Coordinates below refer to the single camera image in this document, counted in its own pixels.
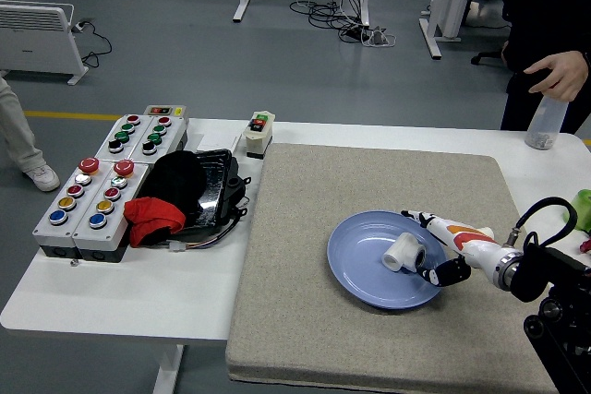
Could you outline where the grey-brown mat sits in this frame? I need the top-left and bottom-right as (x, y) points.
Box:
(224, 142), (560, 394)

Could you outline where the white table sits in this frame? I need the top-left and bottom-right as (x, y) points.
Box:
(0, 116), (591, 394)

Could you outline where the person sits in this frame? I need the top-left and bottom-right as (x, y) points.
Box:
(500, 0), (591, 135)
(0, 75), (61, 192)

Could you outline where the black wire harness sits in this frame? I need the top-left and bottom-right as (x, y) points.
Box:
(156, 172), (253, 255)

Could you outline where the white paper card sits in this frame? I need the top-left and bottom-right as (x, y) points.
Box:
(187, 131), (242, 155)

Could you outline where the person's left hand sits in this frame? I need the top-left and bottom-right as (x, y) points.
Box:
(524, 51), (591, 102)

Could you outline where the black office chair base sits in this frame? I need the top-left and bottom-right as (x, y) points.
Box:
(470, 48), (507, 66)

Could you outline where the white start-stop switch box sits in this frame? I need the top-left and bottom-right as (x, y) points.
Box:
(243, 111), (277, 160)

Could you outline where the grey four-button control box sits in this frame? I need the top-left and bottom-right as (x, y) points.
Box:
(128, 115), (190, 161)
(95, 113), (153, 159)

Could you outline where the red cloth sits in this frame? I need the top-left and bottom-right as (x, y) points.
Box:
(123, 197), (187, 247)

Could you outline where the black cloth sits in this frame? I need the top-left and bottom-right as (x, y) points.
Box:
(138, 150), (209, 215)

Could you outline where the blue plate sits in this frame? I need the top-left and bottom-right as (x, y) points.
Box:
(326, 210), (449, 312)

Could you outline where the white desk frame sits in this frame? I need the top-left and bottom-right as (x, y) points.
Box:
(418, 0), (476, 61)

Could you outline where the black plastic tray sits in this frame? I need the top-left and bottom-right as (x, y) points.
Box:
(138, 148), (240, 232)

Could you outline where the small grey switch panel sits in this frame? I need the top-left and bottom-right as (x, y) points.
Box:
(143, 104), (188, 118)

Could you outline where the black heater power cable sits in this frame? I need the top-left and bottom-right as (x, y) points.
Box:
(68, 18), (114, 70)

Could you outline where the clear spray bottle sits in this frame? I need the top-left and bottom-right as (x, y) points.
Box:
(525, 96), (569, 150)

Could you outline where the white panel heater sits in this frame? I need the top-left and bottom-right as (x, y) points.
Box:
(0, 0), (90, 86)

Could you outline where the large white tee pipe fitting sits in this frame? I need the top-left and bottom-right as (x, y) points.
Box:
(381, 232), (427, 274)

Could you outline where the green cup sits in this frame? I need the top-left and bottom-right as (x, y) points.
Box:
(562, 189), (591, 232)

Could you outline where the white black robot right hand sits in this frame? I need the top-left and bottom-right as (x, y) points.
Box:
(400, 209), (502, 288)

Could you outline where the grey five-button control box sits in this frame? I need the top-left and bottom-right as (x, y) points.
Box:
(32, 157), (115, 260)
(73, 159), (150, 264)

